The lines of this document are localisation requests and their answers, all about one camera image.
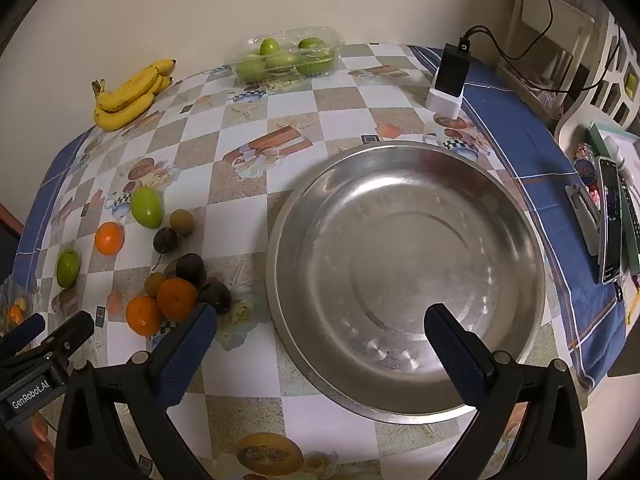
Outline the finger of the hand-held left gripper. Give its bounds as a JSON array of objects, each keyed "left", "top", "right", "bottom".
[
  {"left": 30, "top": 310, "right": 96, "bottom": 376},
  {"left": 0, "top": 312, "right": 46, "bottom": 356}
]

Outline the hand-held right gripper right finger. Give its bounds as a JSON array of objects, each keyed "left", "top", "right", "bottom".
[{"left": 423, "top": 302, "right": 588, "bottom": 480}]

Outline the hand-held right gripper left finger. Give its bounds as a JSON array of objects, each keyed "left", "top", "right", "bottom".
[{"left": 55, "top": 302, "right": 219, "bottom": 480}]

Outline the orange mandarin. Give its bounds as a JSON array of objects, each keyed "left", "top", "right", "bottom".
[
  {"left": 95, "top": 221, "right": 125, "bottom": 256},
  {"left": 157, "top": 278, "right": 199, "bottom": 322},
  {"left": 125, "top": 296, "right": 164, "bottom": 337}
]

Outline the dark purple passion fruit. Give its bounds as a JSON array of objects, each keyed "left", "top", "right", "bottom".
[
  {"left": 153, "top": 227, "right": 179, "bottom": 255},
  {"left": 175, "top": 253, "right": 207, "bottom": 288},
  {"left": 198, "top": 280, "right": 232, "bottom": 316}
]

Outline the small green jujube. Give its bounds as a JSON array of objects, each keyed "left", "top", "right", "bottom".
[{"left": 56, "top": 249, "right": 81, "bottom": 289}]

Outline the brown longan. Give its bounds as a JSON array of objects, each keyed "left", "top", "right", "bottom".
[
  {"left": 169, "top": 209, "right": 195, "bottom": 237},
  {"left": 144, "top": 272, "right": 168, "bottom": 299}
]

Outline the large steel plate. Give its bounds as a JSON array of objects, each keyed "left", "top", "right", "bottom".
[{"left": 266, "top": 141, "right": 547, "bottom": 423}]

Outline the large green jujube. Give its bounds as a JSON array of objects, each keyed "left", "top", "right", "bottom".
[{"left": 131, "top": 186, "right": 164, "bottom": 230}]

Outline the clear bag of small fruit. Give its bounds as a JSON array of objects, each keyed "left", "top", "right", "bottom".
[{"left": 0, "top": 280, "right": 31, "bottom": 331}]

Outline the dark red-edged furniture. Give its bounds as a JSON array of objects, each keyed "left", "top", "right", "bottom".
[{"left": 0, "top": 202, "right": 23, "bottom": 281}]

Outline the grey phone stand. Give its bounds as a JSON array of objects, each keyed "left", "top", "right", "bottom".
[{"left": 565, "top": 184, "right": 603, "bottom": 256}]

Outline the smartphone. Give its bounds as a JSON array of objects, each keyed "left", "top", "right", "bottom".
[{"left": 596, "top": 156, "right": 625, "bottom": 286}]

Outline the black remote control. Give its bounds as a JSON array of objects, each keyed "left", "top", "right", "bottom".
[{"left": 619, "top": 175, "right": 640, "bottom": 276}]

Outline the colourful round tin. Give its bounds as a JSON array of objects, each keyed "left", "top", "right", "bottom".
[{"left": 572, "top": 142, "right": 598, "bottom": 183}]

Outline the yellow banana bunch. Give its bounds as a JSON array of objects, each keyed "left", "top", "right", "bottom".
[{"left": 91, "top": 58, "right": 177, "bottom": 132}]

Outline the white plastic bottle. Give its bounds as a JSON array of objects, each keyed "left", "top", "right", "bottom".
[{"left": 602, "top": 135, "right": 628, "bottom": 166}]

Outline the white tray with items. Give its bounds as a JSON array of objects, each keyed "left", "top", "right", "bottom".
[{"left": 587, "top": 121, "right": 640, "bottom": 281}]

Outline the printed checkered tablecloth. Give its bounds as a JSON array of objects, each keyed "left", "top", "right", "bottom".
[{"left": 12, "top": 42, "right": 628, "bottom": 480}]

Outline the black and white charger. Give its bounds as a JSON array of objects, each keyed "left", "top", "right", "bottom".
[{"left": 435, "top": 42, "right": 472, "bottom": 97}]

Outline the heap of packed green jujubes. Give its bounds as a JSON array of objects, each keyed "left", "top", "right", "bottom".
[{"left": 237, "top": 37, "right": 336, "bottom": 81}]

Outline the clear plastic clamshell container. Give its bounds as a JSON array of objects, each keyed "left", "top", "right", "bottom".
[{"left": 234, "top": 26, "right": 347, "bottom": 86}]

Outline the white wooden stool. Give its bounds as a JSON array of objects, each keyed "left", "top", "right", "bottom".
[{"left": 497, "top": 0, "right": 596, "bottom": 111}]

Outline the black cable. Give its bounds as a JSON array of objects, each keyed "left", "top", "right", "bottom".
[{"left": 457, "top": 0, "right": 623, "bottom": 96}]

